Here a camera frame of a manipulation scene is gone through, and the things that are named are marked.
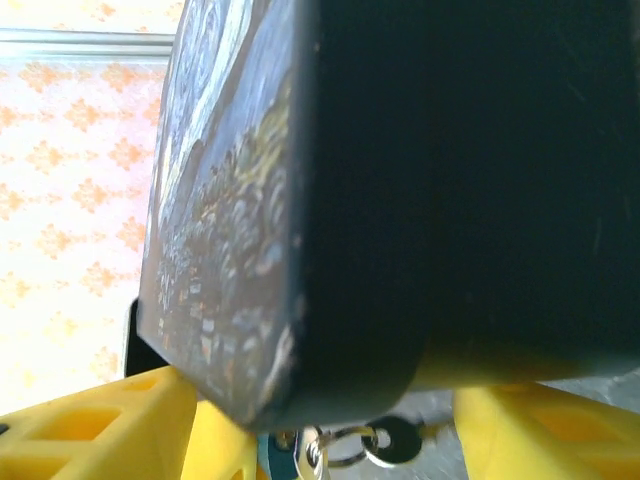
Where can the teal padlock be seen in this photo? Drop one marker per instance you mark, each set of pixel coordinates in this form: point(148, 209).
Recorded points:
point(277, 457)

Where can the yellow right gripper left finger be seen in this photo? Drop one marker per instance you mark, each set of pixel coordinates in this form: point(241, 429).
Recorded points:
point(100, 430)

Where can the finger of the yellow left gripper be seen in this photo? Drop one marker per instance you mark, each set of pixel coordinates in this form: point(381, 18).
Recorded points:
point(225, 445)

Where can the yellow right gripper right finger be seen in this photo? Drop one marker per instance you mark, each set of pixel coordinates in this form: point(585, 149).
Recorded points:
point(550, 435)

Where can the starry night painted tin box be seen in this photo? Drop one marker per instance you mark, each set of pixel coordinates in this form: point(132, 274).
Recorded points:
point(400, 175)

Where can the aluminium frame rail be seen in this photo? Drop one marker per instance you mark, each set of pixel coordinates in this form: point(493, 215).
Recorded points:
point(85, 42)

